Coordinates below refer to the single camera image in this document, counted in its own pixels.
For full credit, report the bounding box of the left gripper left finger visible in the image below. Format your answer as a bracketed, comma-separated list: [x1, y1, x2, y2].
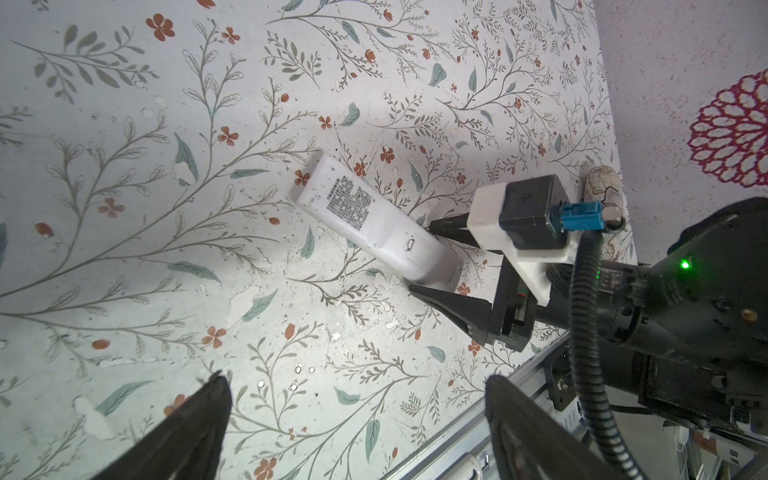
[95, 372, 233, 479]

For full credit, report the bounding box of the white remote control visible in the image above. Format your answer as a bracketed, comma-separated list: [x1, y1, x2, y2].
[297, 153, 463, 292]

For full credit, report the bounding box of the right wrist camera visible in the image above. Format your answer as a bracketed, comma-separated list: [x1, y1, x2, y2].
[466, 175, 608, 306]

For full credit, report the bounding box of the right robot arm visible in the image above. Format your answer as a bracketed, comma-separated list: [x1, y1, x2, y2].
[410, 197, 767, 435]

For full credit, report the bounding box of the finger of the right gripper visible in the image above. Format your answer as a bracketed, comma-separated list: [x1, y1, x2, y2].
[408, 284, 492, 345]
[428, 213, 479, 248]

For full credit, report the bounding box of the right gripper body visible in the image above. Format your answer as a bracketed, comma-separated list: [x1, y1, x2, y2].
[488, 260, 654, 353]

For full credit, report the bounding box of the patterned oval stone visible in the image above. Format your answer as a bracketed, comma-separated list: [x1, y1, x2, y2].
[583, 165, 628, 261]

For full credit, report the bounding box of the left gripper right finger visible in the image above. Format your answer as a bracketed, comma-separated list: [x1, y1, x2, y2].
[485, 375, 622, 479]

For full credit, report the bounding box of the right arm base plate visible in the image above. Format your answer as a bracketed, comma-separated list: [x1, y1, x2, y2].
[543, 350, 577, 412]

